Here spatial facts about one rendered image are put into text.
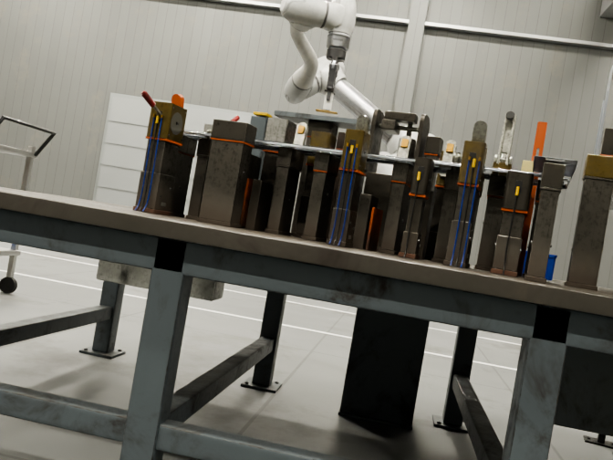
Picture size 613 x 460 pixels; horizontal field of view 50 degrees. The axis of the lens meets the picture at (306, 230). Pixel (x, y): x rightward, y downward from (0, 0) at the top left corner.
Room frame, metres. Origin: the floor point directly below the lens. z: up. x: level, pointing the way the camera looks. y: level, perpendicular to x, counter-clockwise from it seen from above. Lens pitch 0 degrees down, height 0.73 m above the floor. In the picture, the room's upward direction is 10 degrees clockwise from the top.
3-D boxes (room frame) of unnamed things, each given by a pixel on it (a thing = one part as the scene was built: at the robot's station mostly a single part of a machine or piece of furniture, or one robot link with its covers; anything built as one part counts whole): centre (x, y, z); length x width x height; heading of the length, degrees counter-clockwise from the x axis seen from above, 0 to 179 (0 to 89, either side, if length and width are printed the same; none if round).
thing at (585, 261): (1.81, -0.76, 0.88); 0.08 x 0.08 x 0.36; 71
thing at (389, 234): (2.11, -0.28, 0.84); 0.12 x 0.05 x 0.29; 161
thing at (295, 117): (2.56, 0.00, 1.16); 0.37 x 0.14 x 0.02; 71
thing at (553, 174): (1.61, -0.57, 0.84); 0.05 x 0.05 x 0.29; 71
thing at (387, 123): (2.33, -0.27, 0.94); 0.18 x 0.13 x 0.49; 71
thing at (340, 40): (2.57, 0.00, 1.46); 0.09 x 0.09 x 0.06
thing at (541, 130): (2.13, -0.69, 0.95); 0.03 x 0.01 x 0.50; 71
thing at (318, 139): (2.39, -0.01, 0.89); 0.12 x 0.08 x 0.38; 161
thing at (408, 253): (1.91, -0.30, 0.84); 0.10 x 0.05 x 0.29; 161
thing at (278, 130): (2.45, 0.15, 0.90); 0.13 x 0.08 x 0.41; 161
